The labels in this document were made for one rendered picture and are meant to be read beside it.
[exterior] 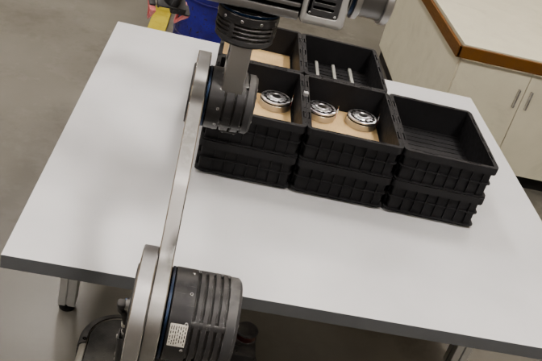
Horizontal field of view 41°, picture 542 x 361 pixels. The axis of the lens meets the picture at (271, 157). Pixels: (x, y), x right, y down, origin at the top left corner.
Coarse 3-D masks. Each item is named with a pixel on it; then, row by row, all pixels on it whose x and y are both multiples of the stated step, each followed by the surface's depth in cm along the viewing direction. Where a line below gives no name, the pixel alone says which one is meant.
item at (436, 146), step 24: (408, 120) 252; (432, 120) 252; (456, 120) 252; (408, 144) 241; (432, 144) 245; (456, 144) 250; (480, 144) 233; (408, 168) 218; (432, 168) 218; (456, 168) 218; (456, 192) 221; (480, 192) 222
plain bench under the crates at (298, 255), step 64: (128, 64) 273; (192, 64) 287; (128, 128) 232; (64, 192) 195; (128, 192) 202; (192, 192) 210; (256, 192) 218; (512, 192) 257; (64, 256) 174; (128, 256) 179; (192, 256) 185; (256, 256) 191; (320, 256) 198; (384, 256) 205; (448, 256) 212; (512, 256) 221; (320, 320) 181; (384, 320) 181; (448, 320) 187; (512, 320) 193
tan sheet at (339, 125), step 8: (344, 112) 250; (312, 120) 239; (336, 120) 243; (344, 120) 245; (320, 128) 235; (328, 128) 237; (336, 128) 238; (344, 128) 239; (352, 128) 241; (360, 136) 237; (368, 136) 238; (376, 136) 240
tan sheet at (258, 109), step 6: (258, 96) 245; (258, 102) 241; (258, 108) 237; (258, 114) 233; (264, 114) 234; (270, 114) 235; (276, 114) 236; (282, 114) 237; (288, 114) 238; (288, 120) 235
